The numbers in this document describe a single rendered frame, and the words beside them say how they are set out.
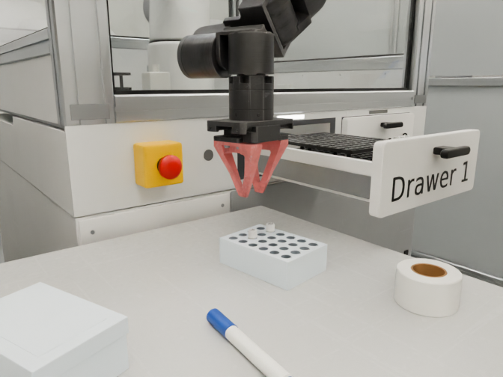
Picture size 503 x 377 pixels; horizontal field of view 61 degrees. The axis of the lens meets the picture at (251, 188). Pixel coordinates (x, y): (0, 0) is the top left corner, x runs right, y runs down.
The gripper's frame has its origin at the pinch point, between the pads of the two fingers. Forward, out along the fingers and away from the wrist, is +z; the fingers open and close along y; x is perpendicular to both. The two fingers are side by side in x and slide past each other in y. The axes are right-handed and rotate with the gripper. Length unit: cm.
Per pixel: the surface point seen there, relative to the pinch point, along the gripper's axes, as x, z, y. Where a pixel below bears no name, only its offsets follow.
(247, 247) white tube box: 1.4, 7.4, 2.4
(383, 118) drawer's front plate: -11, -6, -65
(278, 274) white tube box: 6.8, 9.4, 2.6
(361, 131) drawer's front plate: -13, -3, -56
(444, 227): -32, 62, -201
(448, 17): -41, -49, -202
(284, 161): -9.4, -0.1, -19.9
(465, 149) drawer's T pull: 18.2, -3.8, -29.6
